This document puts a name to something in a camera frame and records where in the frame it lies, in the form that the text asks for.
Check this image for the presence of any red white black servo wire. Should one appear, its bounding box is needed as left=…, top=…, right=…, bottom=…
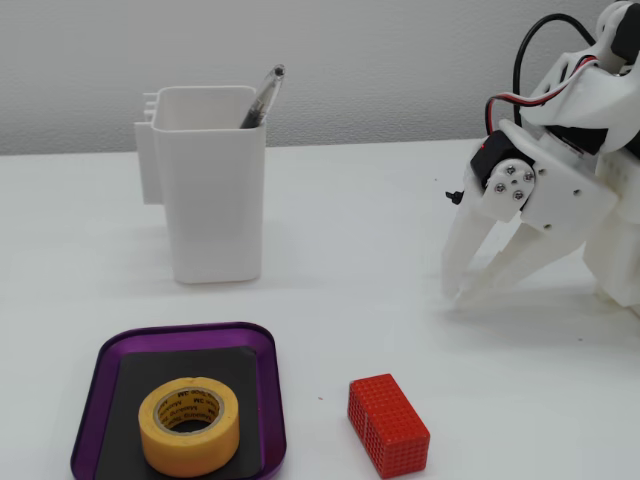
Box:
left=483, top=54, right=601, bottom=149

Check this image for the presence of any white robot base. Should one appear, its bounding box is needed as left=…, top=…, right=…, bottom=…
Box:
left=583, top=144, right=640, bottom=321

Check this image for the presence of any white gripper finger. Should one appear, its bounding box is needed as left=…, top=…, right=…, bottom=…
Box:
left=453, top=212, right=597, bottom=308
left=441, top=160, right=539, bottom=302

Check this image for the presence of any yellow masking tape roll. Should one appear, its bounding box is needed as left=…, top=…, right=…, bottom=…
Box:
left=138, top=376, right=241, bottom=477

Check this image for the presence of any black cable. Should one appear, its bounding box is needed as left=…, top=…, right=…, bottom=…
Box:
left=513, top=12, right=601, bottom=126

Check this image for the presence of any red gridded block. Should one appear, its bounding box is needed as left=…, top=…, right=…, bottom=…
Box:
left=347, top=373, right=432, bottom=480

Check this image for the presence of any clear black ballpoint pen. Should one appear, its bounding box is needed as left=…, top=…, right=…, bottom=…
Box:
left=238, top=63, right=287, bottom=130

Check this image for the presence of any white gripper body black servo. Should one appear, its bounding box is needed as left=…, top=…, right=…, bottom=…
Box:
left=468, top=118, right=617, bottom=236

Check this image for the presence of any purple metal tray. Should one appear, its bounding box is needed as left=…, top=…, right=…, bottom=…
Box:
left=69, top=321, right=289, bottom=480

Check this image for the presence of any white plastic pen holder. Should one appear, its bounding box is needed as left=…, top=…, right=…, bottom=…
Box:
left=133, top=85, right=267, bottom=286

